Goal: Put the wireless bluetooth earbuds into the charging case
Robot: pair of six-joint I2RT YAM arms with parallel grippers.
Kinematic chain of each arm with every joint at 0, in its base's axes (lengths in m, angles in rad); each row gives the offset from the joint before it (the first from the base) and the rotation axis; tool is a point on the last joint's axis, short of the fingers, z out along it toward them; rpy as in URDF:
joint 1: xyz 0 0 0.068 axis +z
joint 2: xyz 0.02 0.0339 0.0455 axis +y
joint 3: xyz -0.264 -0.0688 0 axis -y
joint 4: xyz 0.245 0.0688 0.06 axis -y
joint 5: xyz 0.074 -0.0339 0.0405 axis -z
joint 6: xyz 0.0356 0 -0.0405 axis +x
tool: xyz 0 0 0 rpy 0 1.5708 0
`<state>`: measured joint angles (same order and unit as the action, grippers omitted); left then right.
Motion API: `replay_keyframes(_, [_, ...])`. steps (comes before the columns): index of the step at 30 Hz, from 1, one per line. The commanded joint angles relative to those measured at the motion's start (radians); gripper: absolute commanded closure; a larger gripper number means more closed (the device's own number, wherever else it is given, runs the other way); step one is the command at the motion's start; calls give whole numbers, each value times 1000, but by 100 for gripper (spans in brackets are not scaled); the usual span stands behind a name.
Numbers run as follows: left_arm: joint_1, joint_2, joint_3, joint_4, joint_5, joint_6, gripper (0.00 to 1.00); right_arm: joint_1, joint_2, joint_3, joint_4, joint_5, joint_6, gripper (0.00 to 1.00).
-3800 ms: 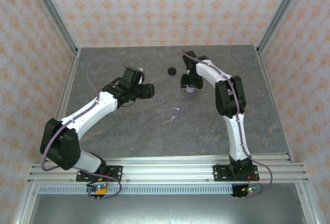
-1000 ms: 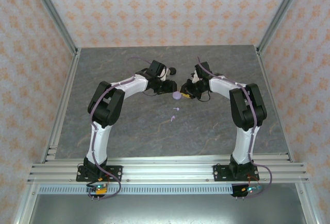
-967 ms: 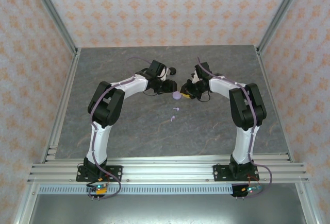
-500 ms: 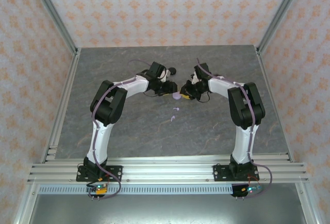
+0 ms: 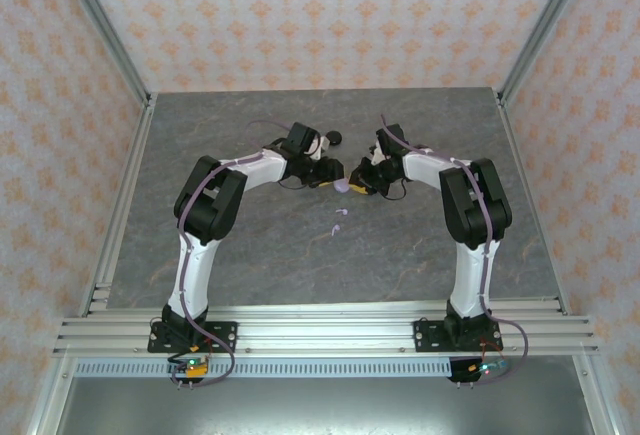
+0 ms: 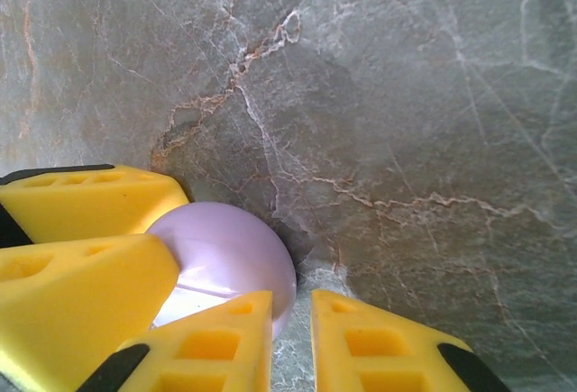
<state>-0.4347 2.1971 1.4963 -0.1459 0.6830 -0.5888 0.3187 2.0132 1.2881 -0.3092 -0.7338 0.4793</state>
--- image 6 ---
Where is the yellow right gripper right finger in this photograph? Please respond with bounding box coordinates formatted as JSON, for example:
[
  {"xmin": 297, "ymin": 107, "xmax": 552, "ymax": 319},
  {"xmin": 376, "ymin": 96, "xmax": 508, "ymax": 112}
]
[{"xmin": 309, "ymin": 287, "xmax": 511, "ymax": 392}]

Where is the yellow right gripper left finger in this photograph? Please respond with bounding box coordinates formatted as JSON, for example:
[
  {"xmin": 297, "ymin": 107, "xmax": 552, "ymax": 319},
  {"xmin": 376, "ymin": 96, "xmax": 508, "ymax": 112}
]
[{"xmin": 76, "ymin": 289, "xmax": 275, "ymax": 392}]

